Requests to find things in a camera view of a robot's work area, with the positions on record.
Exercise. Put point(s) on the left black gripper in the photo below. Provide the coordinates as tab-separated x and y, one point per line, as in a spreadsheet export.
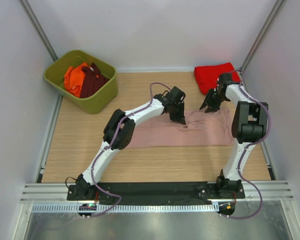
180	118

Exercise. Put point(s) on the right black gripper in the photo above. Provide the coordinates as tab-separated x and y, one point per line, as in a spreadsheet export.
212	107

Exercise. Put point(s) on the pink t shirt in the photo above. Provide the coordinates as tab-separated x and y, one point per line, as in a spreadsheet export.
201	129

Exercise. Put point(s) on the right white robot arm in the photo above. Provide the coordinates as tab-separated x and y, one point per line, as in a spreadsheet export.
249	128

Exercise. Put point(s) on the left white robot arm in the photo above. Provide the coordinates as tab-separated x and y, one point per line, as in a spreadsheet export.
119	131

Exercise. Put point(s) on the folded red t shirt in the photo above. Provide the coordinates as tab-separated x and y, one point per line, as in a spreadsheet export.
206	76

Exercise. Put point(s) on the maroon t shirt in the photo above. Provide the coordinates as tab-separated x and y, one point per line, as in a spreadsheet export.
93	80

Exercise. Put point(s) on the orange t shirt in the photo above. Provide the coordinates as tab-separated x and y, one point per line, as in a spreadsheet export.
74	78

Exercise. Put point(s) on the green plastic bin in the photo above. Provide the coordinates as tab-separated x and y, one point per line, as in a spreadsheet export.
54	75

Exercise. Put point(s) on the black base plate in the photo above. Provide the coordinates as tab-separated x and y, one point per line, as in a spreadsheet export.
156	193

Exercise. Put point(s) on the slotted cable duct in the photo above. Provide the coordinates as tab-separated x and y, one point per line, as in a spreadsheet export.
97	208

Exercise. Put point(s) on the aluminium frame rail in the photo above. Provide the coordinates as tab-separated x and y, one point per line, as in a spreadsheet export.
271	190

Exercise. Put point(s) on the right aluminium corner post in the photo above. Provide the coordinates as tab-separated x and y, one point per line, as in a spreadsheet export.
270	19

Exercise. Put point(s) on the aluminium corner post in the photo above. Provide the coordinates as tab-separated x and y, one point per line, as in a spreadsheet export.
38	28
270	19

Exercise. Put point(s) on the left aluminium corner post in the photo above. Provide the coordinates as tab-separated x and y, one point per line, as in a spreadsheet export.
38	28

